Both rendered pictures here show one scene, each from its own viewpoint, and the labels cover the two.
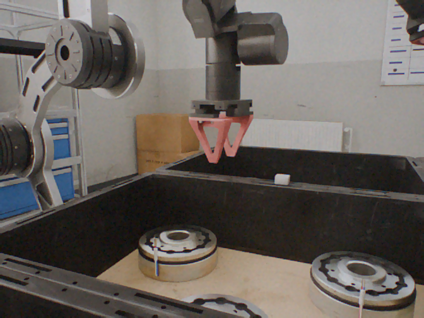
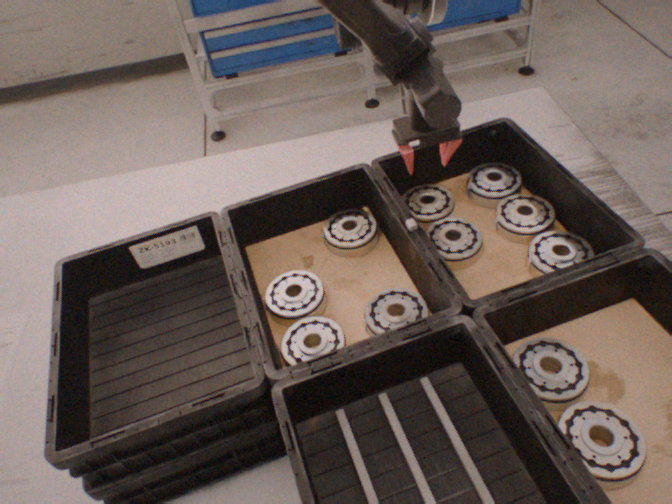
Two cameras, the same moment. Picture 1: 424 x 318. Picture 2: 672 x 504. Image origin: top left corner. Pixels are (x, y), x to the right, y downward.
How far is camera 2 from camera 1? 77 cm
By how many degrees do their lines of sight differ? 59
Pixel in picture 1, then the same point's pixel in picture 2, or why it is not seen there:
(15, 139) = not seen: hidden behind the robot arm
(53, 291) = (226, 255)
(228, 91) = (418, 124)
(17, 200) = not seen: hidden behind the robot
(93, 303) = (229, 267)
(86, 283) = (236, 257)
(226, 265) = (369, 258)
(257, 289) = (360, 283)
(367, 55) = not seen: outside the picture
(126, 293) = (240, 269)
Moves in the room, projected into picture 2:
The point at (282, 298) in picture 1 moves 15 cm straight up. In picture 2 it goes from (363, 296) to (354, 236)
